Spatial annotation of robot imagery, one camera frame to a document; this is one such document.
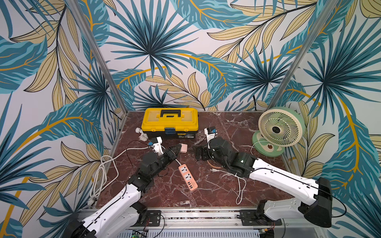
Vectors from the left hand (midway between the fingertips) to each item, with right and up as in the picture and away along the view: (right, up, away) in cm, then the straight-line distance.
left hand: (181, 148), depth 74 cm
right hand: (+9, +2, -1) cm, 9 cm away
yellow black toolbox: (-8, +13, +16) cm, 22 cm away
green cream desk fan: (+53, +10, +7) cm, 54 cm away
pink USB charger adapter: (+1, 0, 0) cm, 1 cm away
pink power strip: (+3, -18, +10) cm, 21 cm away
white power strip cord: (-44, -17, +14) cm, 49 cm away
